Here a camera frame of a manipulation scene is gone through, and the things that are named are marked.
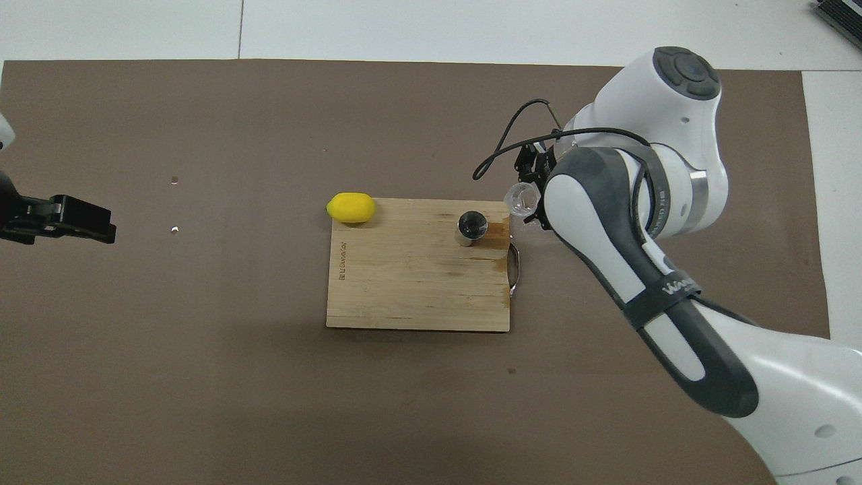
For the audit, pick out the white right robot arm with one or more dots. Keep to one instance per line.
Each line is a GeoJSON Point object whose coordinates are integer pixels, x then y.
{"type": "Point", "coordinates": [673, 101]}

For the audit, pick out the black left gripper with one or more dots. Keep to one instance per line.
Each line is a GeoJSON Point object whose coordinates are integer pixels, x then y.
{"type": "Point", "coordinates": [8, 202]}

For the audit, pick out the metal double jigger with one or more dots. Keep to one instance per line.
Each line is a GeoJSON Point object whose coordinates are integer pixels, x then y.
{"type": "Point", "coordinates": [471, 225]}

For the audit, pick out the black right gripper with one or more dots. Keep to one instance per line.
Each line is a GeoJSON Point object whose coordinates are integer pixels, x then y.
{"type": "Point", "coordinates": [555, 149]}

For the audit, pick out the wooden cutting board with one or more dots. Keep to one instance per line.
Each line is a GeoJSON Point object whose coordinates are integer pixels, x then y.
{"type": "Point", "coordinates": [404, 283]}

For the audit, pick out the brown table mat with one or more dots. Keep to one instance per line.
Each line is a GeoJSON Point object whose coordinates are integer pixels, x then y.
{"type": "Point", "coordinates": [269, 404]}

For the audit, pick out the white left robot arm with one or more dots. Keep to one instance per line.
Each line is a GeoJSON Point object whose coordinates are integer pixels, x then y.
{"type": "Point", "coordinates": [5, 135]}

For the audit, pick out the grey ribbed metal object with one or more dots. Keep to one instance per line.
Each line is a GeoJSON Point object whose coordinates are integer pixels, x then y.
{"type": "Point", "coordinates": [842, 17]}

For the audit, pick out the yellow lemon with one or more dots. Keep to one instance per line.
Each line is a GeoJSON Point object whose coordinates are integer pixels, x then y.
{"type": "Point", "coordinates": [350, 207]}

